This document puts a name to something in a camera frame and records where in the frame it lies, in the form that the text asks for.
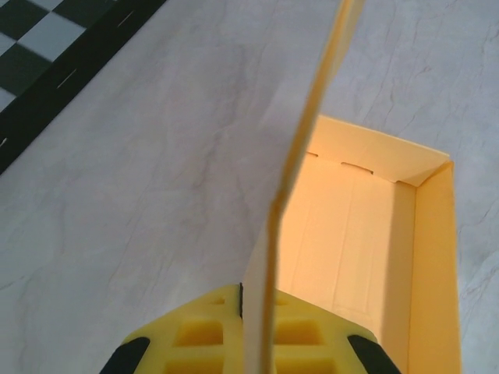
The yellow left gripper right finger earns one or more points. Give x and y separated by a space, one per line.
312 343

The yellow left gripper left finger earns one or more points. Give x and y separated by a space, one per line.
195 339

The yellow paper box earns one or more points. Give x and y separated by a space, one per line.
351 233

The black grey checkerboard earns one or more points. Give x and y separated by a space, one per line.
39 58

